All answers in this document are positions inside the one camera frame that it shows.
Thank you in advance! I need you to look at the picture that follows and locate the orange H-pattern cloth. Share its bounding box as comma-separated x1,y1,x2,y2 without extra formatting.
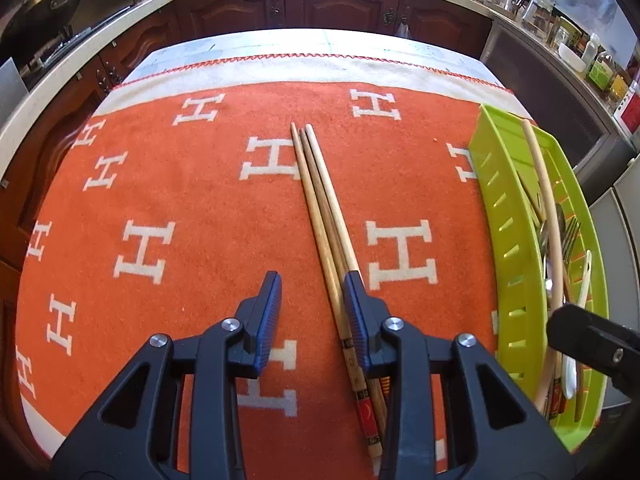
15,54,525,479

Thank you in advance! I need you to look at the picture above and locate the black frying pan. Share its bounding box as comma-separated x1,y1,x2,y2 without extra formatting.
1,0,80,56

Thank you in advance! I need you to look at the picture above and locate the bamboo chopstick red band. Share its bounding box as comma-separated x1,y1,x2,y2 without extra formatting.
299,125,386,440

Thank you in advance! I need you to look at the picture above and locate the green plastic utensil tray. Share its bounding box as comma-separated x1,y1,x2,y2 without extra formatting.
467,103,612,453

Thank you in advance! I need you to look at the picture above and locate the bamboo chopstick brown band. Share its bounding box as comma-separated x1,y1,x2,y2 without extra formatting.
291,122,383,458

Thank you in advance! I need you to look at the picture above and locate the bamboo chopstick red striped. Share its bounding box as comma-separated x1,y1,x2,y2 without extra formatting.
299,125,393,411
521,119,564,415

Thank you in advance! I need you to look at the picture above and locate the steel dishwasher appliance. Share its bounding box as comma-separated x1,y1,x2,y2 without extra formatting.
480,18,636,204

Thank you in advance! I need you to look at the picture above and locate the white ceramic spoon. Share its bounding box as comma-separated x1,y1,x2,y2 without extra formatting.
561,249,592,400

